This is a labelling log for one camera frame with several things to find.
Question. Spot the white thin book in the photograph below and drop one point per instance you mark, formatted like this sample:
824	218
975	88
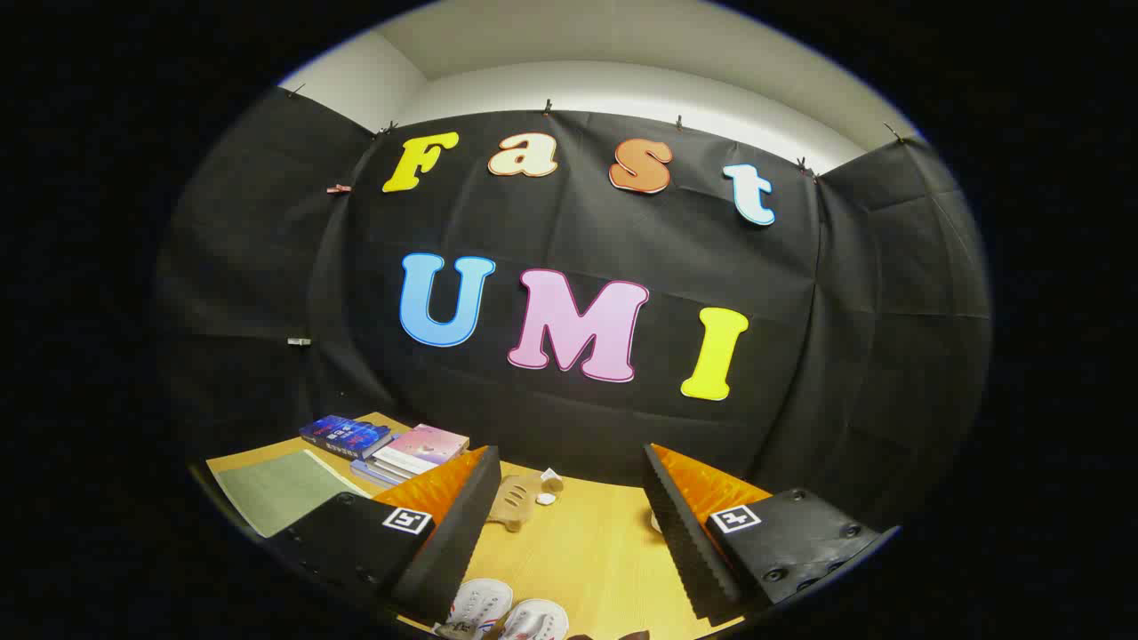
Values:
391	468

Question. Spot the pink cover book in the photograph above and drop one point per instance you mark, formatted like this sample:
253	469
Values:
422	444

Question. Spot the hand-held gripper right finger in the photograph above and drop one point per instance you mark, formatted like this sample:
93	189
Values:
689	542

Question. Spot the blue cover book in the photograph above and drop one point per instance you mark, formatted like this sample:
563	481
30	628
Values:
347	434

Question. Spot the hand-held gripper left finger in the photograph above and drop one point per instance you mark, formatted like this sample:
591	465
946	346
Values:
449	551

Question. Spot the white canvas shoe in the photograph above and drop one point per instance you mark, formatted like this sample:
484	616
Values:
538	618
480	600

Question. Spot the green fabric storage box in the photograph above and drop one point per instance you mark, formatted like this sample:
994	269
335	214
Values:
276	489

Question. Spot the brown plush toy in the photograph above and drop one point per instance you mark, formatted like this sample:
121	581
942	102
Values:
516	502

